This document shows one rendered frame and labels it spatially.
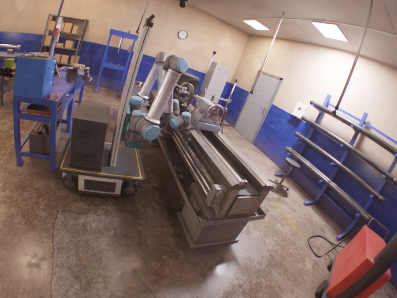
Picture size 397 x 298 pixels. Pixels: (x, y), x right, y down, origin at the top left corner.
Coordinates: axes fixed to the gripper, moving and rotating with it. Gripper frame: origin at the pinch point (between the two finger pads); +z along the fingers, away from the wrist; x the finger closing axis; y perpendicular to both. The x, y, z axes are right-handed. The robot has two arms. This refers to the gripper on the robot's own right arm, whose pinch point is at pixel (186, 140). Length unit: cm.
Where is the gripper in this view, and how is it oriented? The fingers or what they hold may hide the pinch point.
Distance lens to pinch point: 211.9
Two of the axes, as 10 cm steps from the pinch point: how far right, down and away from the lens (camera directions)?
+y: -8.9, 2.7, -3.6
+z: -0.5, 7.5, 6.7
